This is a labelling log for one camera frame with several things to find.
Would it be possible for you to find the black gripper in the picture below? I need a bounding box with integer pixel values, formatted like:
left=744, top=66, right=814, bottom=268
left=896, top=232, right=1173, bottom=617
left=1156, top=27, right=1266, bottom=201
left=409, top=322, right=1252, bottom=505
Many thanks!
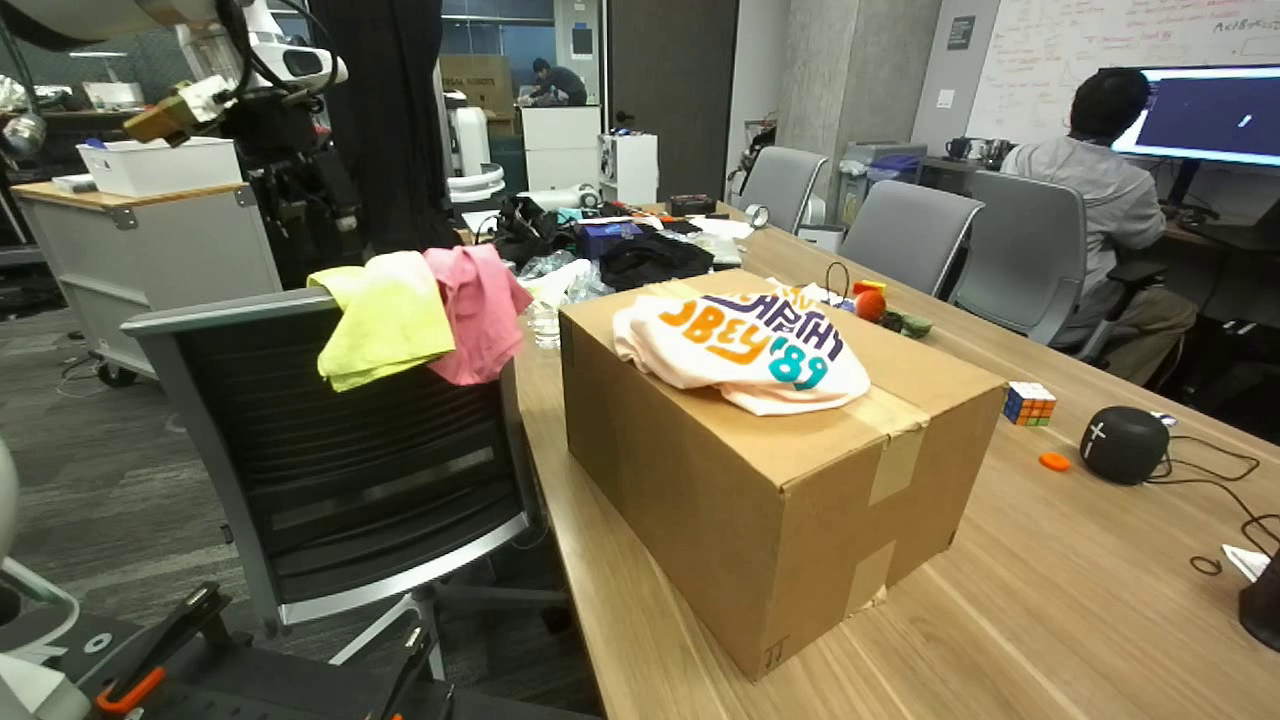
left=244, top=83, right=368, bottom=257

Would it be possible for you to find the yellow-green towel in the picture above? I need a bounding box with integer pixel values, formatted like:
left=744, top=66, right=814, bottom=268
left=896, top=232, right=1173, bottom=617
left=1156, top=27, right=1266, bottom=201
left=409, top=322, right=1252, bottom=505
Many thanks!
left=307, top=253, right=459, bottom=395

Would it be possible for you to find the pink shirt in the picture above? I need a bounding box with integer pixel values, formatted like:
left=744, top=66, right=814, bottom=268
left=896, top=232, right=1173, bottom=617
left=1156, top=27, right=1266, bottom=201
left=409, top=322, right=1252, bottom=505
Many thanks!
left=419, top=241, right=534, bottom=392

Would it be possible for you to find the peach printed shirt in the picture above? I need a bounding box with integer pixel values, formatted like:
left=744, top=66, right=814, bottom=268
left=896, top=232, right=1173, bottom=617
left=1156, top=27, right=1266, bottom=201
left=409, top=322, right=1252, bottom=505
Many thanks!
left=610, top=286, right=877, bottom=422

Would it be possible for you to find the white paper towel roll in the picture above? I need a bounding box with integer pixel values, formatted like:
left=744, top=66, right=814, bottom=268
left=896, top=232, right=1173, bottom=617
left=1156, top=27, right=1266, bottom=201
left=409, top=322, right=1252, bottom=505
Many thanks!
left=446, top=101, right=495, bottom=176

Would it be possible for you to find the large taped cardboard box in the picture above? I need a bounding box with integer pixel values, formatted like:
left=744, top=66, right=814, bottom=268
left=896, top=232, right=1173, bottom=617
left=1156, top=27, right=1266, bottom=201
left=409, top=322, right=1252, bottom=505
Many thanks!
left=554, top=268, right=1012, bottom=685

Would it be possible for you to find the seated person grey shirt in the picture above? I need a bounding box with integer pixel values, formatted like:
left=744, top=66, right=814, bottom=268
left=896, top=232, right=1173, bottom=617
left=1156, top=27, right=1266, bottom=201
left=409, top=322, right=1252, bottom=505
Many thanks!
left=998, top=66, right=1203, bottom=385

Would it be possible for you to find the white plastic bin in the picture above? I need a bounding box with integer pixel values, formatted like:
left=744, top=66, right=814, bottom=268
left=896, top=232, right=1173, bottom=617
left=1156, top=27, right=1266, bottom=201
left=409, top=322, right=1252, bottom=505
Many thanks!
left=73, top=131, right=248, bottom=201

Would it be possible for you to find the white rolling cart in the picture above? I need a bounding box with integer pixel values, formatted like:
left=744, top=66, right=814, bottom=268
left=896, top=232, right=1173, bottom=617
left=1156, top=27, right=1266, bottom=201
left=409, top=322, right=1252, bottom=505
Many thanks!
left=8, top=176, right=287, bottom=385

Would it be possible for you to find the grey mesh-back office chair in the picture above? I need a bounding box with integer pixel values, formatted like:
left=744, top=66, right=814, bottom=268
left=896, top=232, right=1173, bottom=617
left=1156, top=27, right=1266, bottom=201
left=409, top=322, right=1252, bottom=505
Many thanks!
left=115, top=286, right=574, bottom=720

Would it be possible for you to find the white crumpled cloth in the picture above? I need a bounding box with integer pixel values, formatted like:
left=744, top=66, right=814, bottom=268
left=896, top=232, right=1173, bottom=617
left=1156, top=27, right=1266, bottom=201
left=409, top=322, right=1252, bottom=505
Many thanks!
left=514, top=257, right=610, bottom=327

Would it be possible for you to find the distant seated person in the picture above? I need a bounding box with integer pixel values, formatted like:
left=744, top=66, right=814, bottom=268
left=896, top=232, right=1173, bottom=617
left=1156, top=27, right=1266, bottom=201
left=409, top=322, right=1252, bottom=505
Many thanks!
left=524, top=53, right=590, bottom=111

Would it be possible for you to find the narrow white cabinet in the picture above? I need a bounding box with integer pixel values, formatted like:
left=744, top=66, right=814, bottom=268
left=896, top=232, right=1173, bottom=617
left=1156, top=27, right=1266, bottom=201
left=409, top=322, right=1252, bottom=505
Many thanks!
left=604, top=128, right=663, bottom=214

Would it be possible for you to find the black garment pile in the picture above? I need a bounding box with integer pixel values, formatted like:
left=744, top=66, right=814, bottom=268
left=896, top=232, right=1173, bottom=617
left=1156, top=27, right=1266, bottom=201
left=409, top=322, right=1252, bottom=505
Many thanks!
left=596, top=226, right=714, bottom=291

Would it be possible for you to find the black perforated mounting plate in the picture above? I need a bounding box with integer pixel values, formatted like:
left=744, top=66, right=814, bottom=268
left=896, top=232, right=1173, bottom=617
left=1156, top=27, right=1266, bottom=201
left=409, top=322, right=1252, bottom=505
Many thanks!
left=76, top=636, right=604, bottom=720

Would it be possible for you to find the orange ball toy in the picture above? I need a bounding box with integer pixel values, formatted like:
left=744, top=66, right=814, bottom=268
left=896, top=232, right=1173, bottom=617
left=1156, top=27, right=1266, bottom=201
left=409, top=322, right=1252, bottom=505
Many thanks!
left=847, top=277, right=890, bottom=324

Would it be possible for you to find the multicolour puzzle cube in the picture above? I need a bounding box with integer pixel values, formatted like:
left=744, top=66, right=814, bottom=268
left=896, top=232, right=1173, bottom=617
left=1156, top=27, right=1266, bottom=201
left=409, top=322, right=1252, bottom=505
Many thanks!
left=998, top=376, right=1059, bottom=431

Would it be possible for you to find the black round speaker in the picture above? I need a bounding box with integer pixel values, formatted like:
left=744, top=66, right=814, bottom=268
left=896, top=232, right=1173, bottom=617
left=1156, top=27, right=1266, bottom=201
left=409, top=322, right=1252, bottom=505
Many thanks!
left=1074, top=406, right=1177, bottom=489

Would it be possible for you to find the lit blue-screen monitor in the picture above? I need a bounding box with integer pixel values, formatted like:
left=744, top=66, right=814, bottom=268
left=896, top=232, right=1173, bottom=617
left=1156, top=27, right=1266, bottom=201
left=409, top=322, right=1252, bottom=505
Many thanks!
left=1113, top=61, right=1280, bottom=174

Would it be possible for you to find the dark cylindrical object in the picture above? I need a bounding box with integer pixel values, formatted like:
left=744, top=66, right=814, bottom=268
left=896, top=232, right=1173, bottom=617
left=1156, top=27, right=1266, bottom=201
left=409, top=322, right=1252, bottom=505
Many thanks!
left=1236, top=545, right=1280, bottom=656

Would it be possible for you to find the black clamp orange handle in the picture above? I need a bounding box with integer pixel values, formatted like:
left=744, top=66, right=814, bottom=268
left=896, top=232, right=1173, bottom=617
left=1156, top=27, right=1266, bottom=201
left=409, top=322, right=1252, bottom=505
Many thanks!
left=85, top=579, right=235, bottom=720

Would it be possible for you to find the white wall whiteboard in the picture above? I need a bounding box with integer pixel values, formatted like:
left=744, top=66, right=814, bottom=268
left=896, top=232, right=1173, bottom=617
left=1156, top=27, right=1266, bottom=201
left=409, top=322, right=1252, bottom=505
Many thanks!
left=964, top=0, right=1280, bottom=153

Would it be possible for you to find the thin black cable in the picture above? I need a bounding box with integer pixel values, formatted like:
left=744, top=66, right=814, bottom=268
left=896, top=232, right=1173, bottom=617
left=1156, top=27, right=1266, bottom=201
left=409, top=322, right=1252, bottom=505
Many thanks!
left=1144, top=431, right=1280, bottom=579

